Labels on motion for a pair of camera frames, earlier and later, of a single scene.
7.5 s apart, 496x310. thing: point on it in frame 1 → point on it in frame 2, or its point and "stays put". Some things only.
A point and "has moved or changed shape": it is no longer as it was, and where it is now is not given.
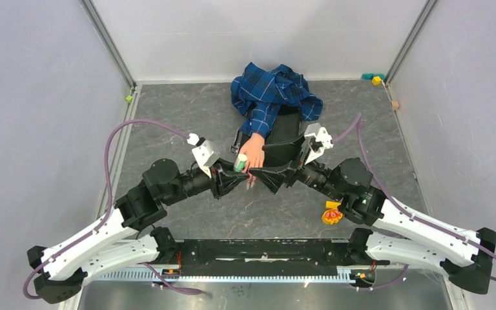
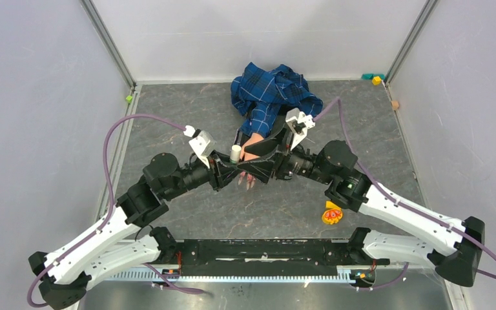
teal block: [371, 75] stays put
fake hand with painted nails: [252, 147] stays put
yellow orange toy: [332, 215] stays put
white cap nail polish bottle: [240, 163] has moved or changed shape
